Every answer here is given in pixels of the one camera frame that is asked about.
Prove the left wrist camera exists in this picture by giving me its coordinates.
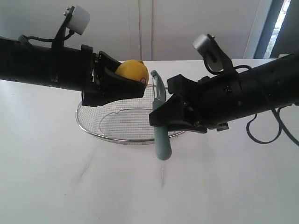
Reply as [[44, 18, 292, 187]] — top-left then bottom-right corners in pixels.
[[64, 6, 90, 35]]

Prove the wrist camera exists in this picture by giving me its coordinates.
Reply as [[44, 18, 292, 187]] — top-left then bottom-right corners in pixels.
[[193, 34, 234, 75], [64, 6, 90, 35]]

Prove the teal handled peeler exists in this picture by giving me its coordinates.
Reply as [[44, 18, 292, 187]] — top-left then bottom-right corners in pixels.
[[149, 70, 172, 161]]

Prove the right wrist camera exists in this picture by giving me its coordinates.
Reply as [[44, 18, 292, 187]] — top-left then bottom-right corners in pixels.
[[193, 34, 234, 75]]

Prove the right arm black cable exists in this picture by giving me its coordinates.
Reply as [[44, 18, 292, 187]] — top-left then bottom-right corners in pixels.
[[203, 50, 299, 147]]

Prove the oval wire mesh basket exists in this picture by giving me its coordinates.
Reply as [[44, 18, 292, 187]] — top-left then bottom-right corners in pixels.
[[75, 85, 187, 145]]

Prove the yellow lemon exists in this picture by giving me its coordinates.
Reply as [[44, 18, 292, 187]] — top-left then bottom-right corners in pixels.
[[115, 59, 149, 86]]

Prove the left camera black cable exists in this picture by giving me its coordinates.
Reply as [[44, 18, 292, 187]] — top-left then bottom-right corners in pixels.
[[17, 29, 75, 46]]

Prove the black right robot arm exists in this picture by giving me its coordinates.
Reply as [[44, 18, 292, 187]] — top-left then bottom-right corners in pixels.
[[149, 53, 299, 133]]

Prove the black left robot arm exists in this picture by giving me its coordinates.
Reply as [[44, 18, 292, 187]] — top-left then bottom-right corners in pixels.
[[0, 38, 146, 107]]

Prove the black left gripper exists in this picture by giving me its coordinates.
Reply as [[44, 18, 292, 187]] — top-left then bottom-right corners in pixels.
[[80, 44, 145, 107]]

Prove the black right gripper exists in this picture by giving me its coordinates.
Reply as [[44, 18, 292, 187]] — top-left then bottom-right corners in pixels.
[[149, 74, 242, 133]]

